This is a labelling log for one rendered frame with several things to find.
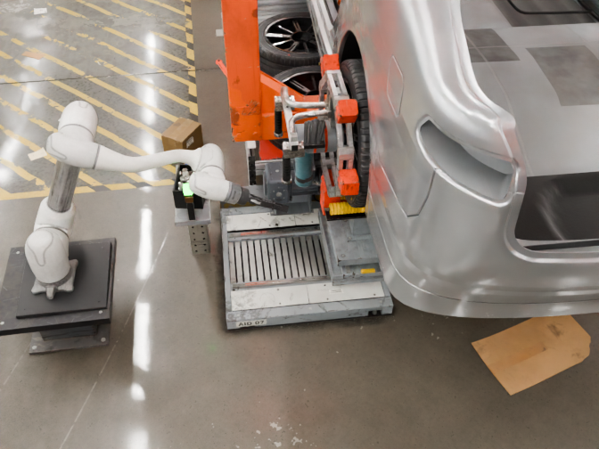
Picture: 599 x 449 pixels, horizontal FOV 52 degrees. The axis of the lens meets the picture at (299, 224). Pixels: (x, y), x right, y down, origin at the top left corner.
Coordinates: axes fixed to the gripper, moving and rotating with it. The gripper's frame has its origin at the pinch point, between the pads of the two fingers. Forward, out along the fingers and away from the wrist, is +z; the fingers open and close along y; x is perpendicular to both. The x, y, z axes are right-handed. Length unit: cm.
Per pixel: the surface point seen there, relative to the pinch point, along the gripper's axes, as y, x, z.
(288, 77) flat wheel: -116, 61, 24
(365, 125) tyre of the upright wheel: 26, 45, 12
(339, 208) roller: -8.4, 5.8, 31.8
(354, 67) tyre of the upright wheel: 8, 66, 7
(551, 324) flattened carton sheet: 28, -15, 148
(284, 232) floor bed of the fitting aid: -61, -22, 32
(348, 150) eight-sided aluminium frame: 21.6, 33.5, 10.8
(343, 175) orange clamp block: 21.4, 23.3, 12.9
